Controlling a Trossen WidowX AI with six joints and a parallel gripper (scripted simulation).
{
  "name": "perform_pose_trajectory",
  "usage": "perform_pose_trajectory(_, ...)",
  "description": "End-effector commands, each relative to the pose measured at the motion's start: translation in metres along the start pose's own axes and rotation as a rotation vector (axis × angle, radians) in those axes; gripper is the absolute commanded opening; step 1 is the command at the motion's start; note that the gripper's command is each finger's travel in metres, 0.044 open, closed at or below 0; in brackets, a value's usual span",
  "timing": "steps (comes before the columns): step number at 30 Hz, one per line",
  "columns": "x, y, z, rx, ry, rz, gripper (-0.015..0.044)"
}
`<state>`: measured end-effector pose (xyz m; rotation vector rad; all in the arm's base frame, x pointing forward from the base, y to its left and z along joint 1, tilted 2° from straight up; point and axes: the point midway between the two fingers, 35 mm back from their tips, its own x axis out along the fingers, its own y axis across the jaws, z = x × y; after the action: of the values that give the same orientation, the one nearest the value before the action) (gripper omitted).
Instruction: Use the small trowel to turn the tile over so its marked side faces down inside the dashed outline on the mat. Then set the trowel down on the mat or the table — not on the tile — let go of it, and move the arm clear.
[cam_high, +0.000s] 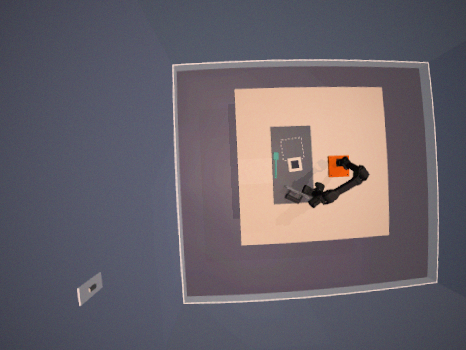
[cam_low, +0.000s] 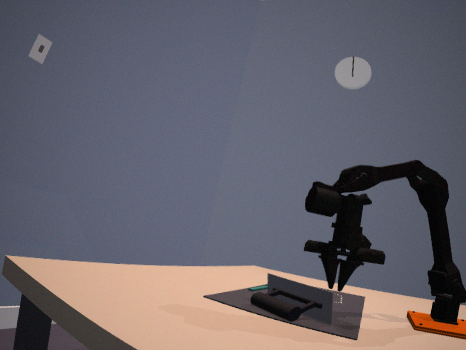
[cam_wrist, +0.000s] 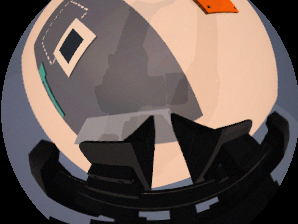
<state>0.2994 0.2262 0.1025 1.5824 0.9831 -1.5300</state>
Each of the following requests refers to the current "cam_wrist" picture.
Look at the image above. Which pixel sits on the teal small trowel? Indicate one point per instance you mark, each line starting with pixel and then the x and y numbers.
pixel 43 72

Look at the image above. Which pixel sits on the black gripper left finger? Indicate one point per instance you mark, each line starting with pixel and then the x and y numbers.
pixel 136 151

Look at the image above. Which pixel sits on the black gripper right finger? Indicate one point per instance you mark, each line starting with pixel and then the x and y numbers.
pixel 200 144

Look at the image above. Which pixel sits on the cream square tile with dark square center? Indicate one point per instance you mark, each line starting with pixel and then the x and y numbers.
pixel 73 45

